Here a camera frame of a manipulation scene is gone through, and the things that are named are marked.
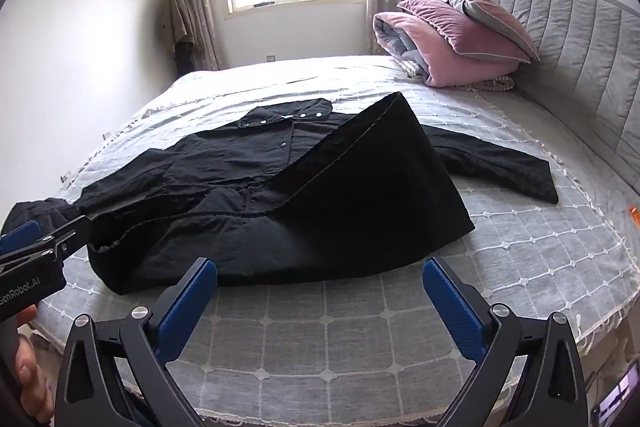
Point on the grey padded headboard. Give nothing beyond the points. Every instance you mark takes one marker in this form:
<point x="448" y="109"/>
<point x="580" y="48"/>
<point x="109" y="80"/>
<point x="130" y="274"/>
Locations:
<point x="575" y="57"/>

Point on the person's left hand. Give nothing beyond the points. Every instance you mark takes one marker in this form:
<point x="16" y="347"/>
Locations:
<point x="27" y="367"/>

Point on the patterned pillow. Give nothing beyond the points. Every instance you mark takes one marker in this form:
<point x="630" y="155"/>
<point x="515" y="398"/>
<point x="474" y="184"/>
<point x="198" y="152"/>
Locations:
<point x="492" y="84"/>

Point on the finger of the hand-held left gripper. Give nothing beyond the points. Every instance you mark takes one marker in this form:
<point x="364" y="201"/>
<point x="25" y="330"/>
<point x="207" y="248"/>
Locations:
<point x="20" y="238"/>
<point x="67" y="237"/>

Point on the grey checked bedspread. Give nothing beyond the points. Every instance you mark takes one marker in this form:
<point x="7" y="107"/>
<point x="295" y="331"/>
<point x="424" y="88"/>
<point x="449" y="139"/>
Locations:
<point x="325" y="332"/>

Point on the hanging olive jacket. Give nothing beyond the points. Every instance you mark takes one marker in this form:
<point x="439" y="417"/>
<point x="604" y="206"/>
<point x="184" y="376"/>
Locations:
<point x="182" y="22"/>

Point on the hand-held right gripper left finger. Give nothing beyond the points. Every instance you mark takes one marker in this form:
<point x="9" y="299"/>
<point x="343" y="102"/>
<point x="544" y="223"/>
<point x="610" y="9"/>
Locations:
<point x="185" y="307"/>

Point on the pink and grey pillow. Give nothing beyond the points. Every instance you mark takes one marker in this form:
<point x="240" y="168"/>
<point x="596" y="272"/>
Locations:
<point x="465" y="37"/>
<point x="480" y="9"/>

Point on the black coat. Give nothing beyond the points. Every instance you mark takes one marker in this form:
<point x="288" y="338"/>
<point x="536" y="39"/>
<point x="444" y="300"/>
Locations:
<point x="300" y="197"/>

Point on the phone with lit screen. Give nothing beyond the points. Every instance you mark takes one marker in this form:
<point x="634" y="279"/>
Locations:
<point x="617" y="394"/>

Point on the orange object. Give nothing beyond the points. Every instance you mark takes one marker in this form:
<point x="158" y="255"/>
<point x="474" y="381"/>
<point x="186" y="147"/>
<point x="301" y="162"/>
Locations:
<point x="637" y="216"/>

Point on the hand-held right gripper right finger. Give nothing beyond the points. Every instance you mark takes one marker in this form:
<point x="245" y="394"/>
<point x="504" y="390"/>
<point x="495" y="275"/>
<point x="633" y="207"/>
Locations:
<point x="450" y="302"/>

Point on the folded pink quilt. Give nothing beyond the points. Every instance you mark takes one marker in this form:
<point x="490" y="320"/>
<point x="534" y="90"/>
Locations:
<point x="415" y="42"/>

